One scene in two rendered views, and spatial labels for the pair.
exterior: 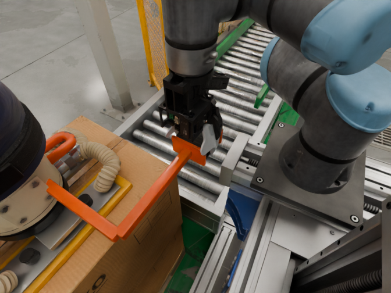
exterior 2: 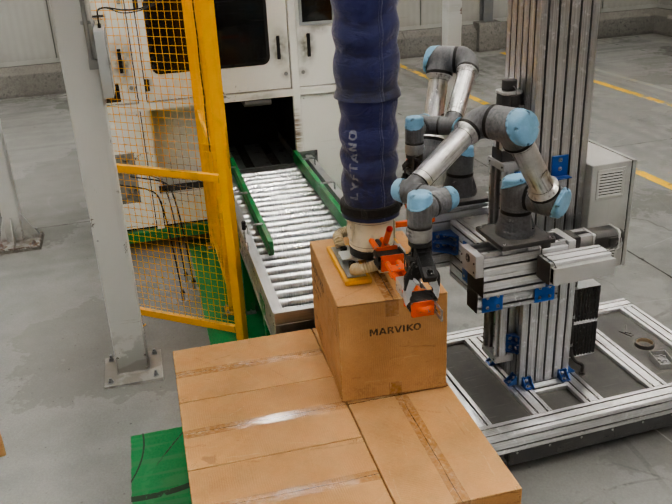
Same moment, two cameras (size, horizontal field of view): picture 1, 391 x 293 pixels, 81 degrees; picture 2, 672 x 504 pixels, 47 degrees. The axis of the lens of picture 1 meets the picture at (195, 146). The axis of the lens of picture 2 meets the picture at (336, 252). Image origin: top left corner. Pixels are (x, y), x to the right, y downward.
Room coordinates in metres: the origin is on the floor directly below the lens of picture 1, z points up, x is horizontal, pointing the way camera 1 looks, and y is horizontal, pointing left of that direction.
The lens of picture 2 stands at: (-1.67, 2.35, 2.21)
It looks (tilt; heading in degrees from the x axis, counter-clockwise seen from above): 24 degrees down; 317
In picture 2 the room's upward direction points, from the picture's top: 3 degrees counter-clockwise
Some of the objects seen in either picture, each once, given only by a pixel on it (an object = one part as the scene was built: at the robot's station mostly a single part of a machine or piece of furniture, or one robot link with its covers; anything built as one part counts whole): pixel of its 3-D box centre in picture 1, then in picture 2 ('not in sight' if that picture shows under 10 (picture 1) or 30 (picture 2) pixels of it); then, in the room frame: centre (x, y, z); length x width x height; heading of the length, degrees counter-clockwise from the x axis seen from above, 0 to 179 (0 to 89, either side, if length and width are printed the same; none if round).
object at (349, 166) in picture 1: (321, 151); (459, 181); (0.30, -0.27, 1.09); 0.15 x 0.15 x 0.10
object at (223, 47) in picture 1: (234, 31); (242, 199); (1.99, -0.33, 0.60); 1.60 x 0.10 x 0.09; 150
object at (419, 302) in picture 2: not in sight; (418, 303); (-0.28, 0.70, 1.07); 0.08 x 0.07 x 0.05; 148
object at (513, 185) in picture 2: not in sight; (518, 191); (-0.14, -0.04, 1.20); 0.13 x 0.12 x 0.14; 0
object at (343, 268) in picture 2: not in sight; (347, 260); (0.28, 0.45, 0.97); 0.34 x 0.10 x 0.05; 148
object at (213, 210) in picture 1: (152, 179); (350, 305); (0.54, 0.20, 0.58); 0.70 x 0.03 x 0.06; 60
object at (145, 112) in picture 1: (208, 59); (242, 237); (1.71, -0.10, 0.50); 2.31 x 0.05 x 0.19; 150
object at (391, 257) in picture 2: not in sight; (389, 258); (0.02, 0.51, 1.07); 0.10 x 0.08 x 0.06; 58
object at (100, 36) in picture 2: not in sight; (104, 61); (1.64, 0.62, 1.62); 0.20 x 0.05 x 0.30; 150
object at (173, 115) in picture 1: (188, 99); (414, 168); (0.32, 0.01, 1.22); 0.09 x 0.08 x 0.12; 148
